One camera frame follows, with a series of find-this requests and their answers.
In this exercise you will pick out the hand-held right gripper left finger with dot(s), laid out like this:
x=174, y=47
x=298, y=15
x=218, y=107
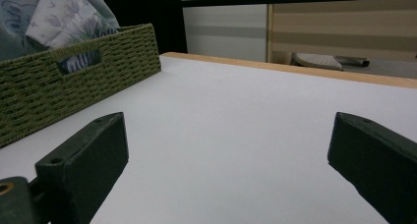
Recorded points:
x=86, y=165

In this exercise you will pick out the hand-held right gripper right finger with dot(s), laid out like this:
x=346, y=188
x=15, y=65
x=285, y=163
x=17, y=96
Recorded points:
x=377, y=158

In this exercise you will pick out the green woven basket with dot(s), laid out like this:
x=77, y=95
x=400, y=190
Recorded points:
x=42, y=89

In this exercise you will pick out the white floral cloth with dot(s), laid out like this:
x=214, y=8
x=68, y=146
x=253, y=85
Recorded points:
x=65, y=21

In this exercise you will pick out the pale blue printed cloth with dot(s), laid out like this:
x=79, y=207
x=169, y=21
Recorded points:
x=13, y=24

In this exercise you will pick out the grey flat pedal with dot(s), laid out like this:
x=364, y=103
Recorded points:
x=316, y=61

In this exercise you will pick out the beige striped panel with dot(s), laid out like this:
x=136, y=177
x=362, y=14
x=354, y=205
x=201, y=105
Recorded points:
x=344, y=30

